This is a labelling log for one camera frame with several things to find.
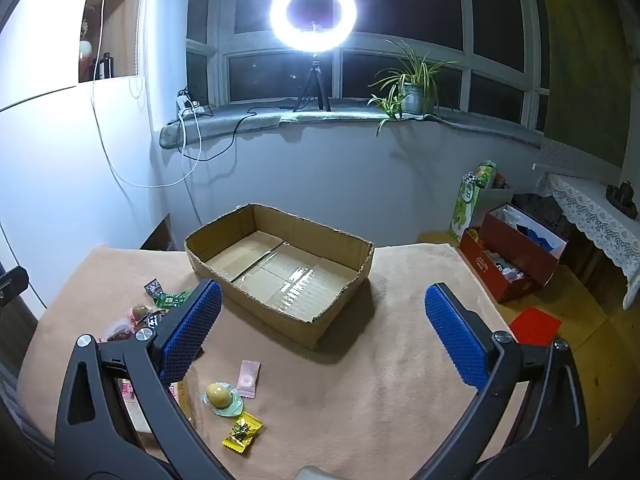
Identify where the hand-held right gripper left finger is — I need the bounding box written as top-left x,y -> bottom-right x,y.
54,279 -> 236,480

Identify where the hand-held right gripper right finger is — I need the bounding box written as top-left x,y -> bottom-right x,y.
415,282 -> 592,480

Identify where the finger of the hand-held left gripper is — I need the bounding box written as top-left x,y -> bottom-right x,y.
0,266 -> 29,306

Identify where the yellow egg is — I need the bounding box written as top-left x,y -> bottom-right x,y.
201,381 -> 246,418

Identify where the small pink candy packet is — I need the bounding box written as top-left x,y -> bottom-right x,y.
236,360 -> 262,398

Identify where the clear packet of dark snack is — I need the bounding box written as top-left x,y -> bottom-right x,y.
102,321 -> 136,343

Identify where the large pink snack packet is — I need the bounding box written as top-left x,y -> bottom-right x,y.
112,375 -> 196,441

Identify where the cardboard box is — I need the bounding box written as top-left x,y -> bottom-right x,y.
184,203 -> 375,351

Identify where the yellow candy packet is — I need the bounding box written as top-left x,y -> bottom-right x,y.
221,411 -> 265,453

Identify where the green snack packet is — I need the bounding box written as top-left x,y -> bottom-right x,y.
153,287 -> 196,309

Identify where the red storage box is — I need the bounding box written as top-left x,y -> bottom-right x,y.
459,203 -> 570,304

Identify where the green carton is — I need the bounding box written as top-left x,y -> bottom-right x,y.
451,160 -> 498,243

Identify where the white lace tablecloth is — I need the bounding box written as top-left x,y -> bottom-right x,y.
537,172 -> 640,311

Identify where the grey window sill mat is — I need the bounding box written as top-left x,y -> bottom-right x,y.
159,107 -> 546,150

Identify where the dark figurine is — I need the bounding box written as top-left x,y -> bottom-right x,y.
605,180 -> 640,218

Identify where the white power strip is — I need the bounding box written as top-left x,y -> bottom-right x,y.
176,92 -> 206,116

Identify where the white vase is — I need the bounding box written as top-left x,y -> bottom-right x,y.
79,40 -> 94,82

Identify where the potted spider plant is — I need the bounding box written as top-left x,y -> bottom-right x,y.
367,37 -> 461,136

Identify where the black tripod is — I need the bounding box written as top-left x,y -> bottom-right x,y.
292,52 -> 332,113

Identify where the wooden shelf cabinet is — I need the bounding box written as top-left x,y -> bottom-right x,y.
77,0 -> 148,83

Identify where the olive curtain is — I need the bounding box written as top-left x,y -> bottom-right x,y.
540,0 -> 633,168

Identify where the black cable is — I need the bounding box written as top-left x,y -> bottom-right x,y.
182,102 -> 296,162

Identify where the white cable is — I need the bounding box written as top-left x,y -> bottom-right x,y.
90,0 -> 203,188

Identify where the white window frame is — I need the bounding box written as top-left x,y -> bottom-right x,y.
187,0 -> 551,131

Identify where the ring light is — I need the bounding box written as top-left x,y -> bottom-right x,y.
270,0 -> 358,53

